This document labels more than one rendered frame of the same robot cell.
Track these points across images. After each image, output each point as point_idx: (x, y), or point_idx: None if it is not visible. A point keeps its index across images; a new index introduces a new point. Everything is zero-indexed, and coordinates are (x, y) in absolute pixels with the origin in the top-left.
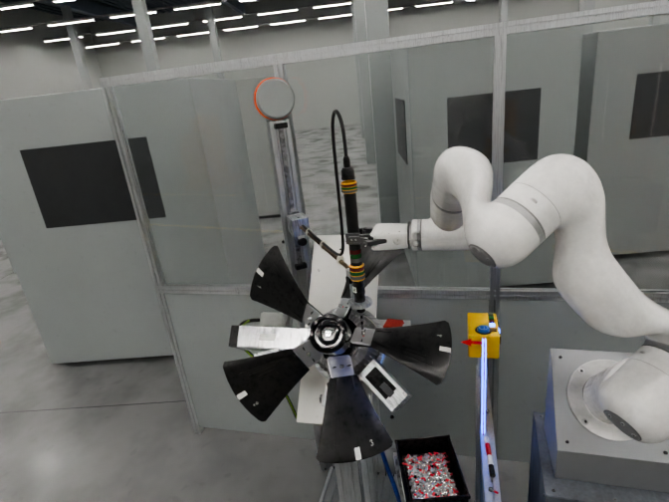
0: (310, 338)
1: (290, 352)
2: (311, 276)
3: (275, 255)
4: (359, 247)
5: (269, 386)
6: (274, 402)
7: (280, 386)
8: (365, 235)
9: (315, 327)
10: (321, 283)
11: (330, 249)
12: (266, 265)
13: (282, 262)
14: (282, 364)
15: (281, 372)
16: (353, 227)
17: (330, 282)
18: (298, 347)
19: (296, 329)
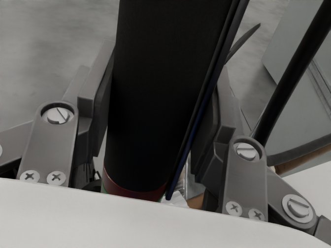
0: (82, 187)
1: (91, 170)
2: (323, 164)
3: (241, 40)
4: (123, 180)
5: (80, 170)
6: (78, 188)
7: (83, 185)
8: (26, 145)
9: (99, 188)
10: (314, 189)
11: (318, 138)
12: (230, 49)
13: (226, 59)
14: (87, 169)
15: (85, 174)
16: (117, 36)
17: (324, 206)
18: (96, 178)
19: (183, 174)
